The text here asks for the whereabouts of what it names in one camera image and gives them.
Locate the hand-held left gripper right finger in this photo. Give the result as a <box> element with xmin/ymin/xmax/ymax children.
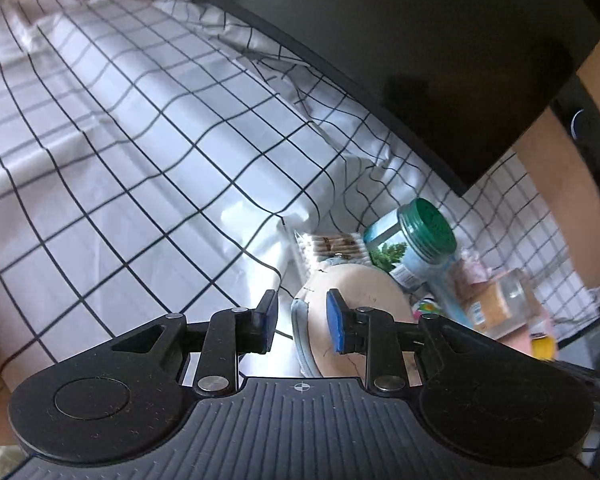
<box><xmin>326</xmin><ymin>289</ymin><xmax>481</xmax><ymax>394</ymax></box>

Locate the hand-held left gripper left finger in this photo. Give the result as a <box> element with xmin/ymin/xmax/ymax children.
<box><xmin>111</xmin><ymin>289</ymin><xmax>280</xmax><ymax>395</ymax></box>

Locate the beige round lid container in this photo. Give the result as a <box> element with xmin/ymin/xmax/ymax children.
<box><xmin>290</xmin><ymin>255</ymin><xmax>417</xmax><ymax>380</ymax></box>

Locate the blue white wipes packet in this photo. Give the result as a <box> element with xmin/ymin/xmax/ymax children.
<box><xmin>427</xmin><ymin>255</ymin><xmax>477</xmax><ymax>332</ymax></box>

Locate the cotton swab pack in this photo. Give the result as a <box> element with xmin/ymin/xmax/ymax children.
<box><xmin>294</xmin><ymin>232</ymin><xmax>371</xmax><ymax>275</ymax></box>

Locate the green lid glass jar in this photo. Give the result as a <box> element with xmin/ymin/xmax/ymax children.
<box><xmin>362</xmin><ymin>197</ymin><xmax>458</xmax><ymax>292</ymax></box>

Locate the clear plastic container brown label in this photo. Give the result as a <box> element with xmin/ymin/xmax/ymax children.
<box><xmin>460</xmin><ymin>267</ymin><xmax>542</xmax><ymax>337</ymax></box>

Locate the yellow bottle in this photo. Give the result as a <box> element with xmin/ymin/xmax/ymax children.
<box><xmin>530</xmin><ymin>335</ymin><xmax>559</xmax><ymax>361</ymax></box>

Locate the white checked cloth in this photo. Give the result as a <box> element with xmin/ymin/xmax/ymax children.
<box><xmin>0</xmin><ymin>0</ymin><xmax>600</xmax><ymax>381</ymax></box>

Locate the black storage bin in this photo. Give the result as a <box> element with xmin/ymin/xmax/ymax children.
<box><xmin>150</xmin><ymin>0</ymin><xmax>600</xmax><ymax>198</ymax></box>

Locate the black speaker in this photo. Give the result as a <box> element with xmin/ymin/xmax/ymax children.
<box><xmin>550</xmin><ymin>80</ymin><xmax>600</xmax><ymax>246</ymax></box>

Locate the black metal frame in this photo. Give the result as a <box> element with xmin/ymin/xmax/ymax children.
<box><xmin>555</xmin><ymin>305</ymin><xmax>600</xmax><ymax>466</ymax></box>

